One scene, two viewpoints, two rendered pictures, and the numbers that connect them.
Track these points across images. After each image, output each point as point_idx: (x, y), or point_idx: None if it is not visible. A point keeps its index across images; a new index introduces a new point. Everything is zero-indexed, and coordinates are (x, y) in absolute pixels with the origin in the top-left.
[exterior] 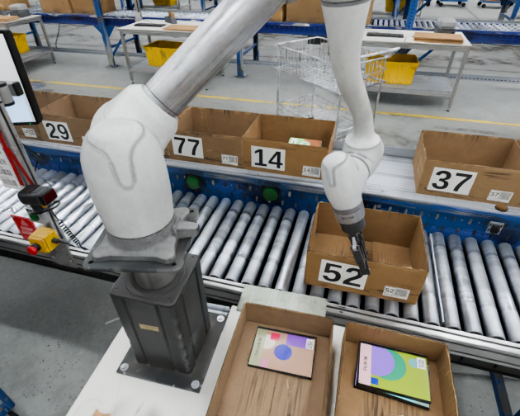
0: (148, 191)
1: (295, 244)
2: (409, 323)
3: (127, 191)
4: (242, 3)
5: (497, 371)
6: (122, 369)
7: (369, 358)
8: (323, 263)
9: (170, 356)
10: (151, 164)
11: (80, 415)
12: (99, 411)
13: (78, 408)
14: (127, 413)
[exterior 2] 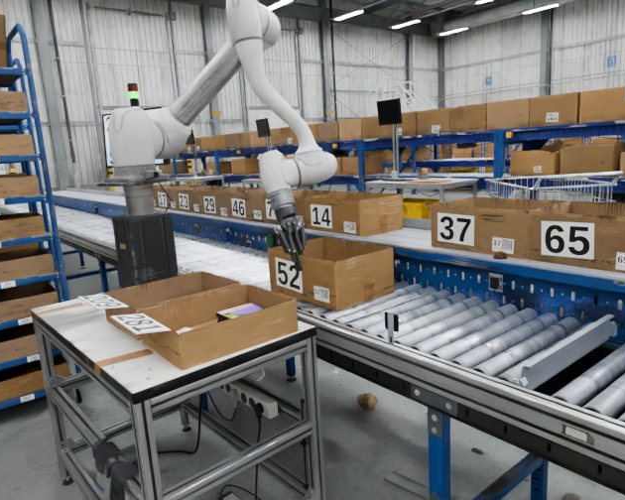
0: (127, 136)
1: None
2: (315, 317)
3: (116, 134)
4: (216, 57)
5: (380, 383)
6: None
7: (242, 308)
8: (276, 262)
9: (131, 279)
10: (132, 123)
11: (72, 302)
12: (81, 303)
13: (75, 300)
14: (91, 306)
